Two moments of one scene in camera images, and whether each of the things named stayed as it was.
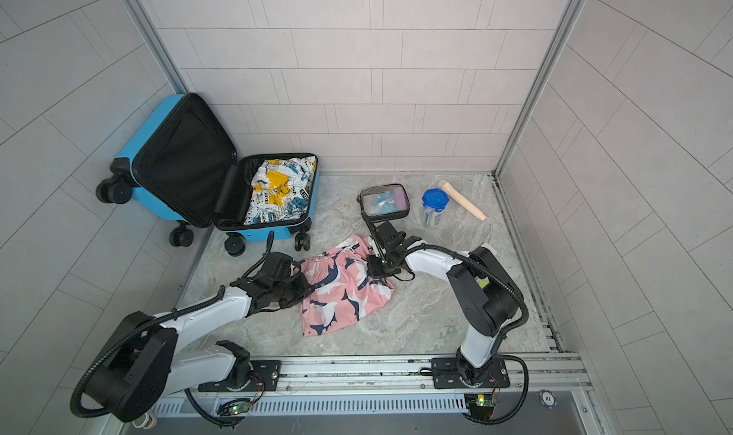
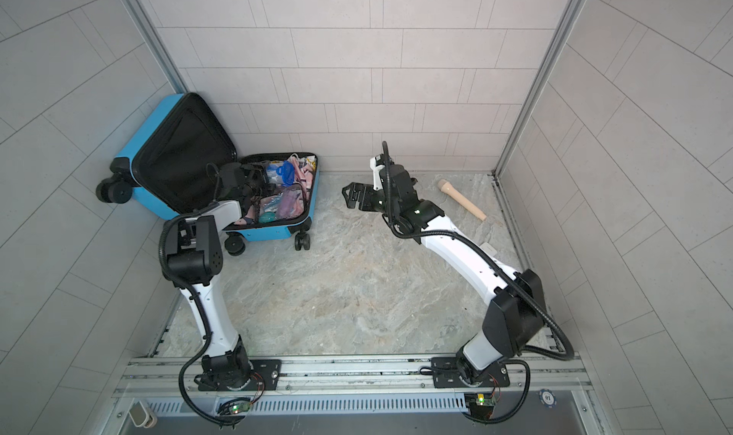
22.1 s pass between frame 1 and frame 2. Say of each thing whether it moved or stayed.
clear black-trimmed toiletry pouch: moved
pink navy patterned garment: moved
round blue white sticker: stayed
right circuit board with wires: stayed
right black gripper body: moved
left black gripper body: moved
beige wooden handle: stayed
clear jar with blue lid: moved
